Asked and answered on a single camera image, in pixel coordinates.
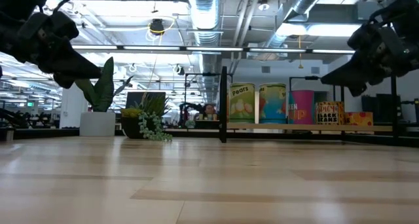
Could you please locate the black overhead camera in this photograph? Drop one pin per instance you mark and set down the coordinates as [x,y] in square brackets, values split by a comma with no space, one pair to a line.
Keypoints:
[157,27]

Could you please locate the blue tomato can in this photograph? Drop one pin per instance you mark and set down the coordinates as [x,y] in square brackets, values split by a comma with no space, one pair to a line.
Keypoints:
[272,103]

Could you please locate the succulents in black pot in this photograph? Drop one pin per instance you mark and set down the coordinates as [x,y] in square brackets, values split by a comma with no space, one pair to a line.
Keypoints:
[131,127]

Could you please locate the round ceiling sensor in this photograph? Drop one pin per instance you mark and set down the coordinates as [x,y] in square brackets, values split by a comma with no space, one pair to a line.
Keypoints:
[263,5]

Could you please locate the green exit sign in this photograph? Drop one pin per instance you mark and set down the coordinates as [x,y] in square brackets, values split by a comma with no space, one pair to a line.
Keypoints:
[30,103]

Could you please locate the silver round ventilation duct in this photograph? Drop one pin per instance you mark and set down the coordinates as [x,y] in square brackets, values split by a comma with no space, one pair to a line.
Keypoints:
[206,21]

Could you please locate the black upright rig frame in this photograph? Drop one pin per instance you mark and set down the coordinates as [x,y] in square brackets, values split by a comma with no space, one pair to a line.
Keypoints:
[311,77]
[209,74]

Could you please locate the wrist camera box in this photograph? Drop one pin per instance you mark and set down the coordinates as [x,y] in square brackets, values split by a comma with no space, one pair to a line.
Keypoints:
[65,24]
[360,37]

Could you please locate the grey wall vent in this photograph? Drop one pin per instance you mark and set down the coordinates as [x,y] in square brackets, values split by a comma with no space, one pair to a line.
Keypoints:
[266,69]
[315,70]

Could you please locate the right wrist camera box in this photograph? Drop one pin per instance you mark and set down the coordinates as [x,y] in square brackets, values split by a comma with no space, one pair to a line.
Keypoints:
[360,37]

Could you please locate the green pears can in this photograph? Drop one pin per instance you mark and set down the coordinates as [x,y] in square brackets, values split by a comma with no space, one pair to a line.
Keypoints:
[241,103]

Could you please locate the person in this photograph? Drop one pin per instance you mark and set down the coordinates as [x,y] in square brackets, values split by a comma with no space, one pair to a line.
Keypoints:
[209,110]

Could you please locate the short yellow pink-dotted can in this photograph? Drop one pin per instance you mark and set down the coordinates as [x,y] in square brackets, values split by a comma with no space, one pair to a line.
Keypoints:
[358,118]

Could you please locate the long ceiling light fixture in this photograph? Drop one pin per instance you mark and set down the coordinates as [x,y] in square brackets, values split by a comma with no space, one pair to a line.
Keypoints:
[327,30]

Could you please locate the black frame wooden shelf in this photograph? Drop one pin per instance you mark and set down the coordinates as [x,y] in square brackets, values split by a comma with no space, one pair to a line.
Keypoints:
[223,103]

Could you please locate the pink soup can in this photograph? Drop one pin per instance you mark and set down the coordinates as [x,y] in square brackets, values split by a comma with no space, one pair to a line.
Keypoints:
[302,106]

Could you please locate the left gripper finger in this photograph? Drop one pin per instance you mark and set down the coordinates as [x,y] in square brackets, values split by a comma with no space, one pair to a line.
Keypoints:
[72,65]
[65,84]

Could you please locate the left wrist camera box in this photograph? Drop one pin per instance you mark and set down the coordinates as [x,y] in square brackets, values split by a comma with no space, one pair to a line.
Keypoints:
[65,24]

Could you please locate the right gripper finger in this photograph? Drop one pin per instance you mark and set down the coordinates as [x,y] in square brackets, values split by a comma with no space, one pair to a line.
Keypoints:
[350,75]
[358,89]

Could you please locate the black stacked crates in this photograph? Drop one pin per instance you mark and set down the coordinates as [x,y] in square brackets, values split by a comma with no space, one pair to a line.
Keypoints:
[376,109]

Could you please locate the yellow spicy black beans can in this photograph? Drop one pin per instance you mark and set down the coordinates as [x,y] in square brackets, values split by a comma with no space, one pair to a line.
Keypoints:
[329,114]

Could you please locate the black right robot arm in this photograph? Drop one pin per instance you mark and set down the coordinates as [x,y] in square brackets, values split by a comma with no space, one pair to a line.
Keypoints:
[406,8]

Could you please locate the snake plant in white pot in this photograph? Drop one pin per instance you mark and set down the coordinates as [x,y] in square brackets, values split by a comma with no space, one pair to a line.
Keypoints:
[98,124]

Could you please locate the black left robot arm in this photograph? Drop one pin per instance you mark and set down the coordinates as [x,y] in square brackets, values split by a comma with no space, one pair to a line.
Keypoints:
[19,1]

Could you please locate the silver slanted ventilation duct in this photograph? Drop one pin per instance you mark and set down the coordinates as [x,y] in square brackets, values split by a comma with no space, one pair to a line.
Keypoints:
[307,1]

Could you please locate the rig crossbar with light strips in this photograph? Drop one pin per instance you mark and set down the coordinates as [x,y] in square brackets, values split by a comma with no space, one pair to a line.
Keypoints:
[212,49]

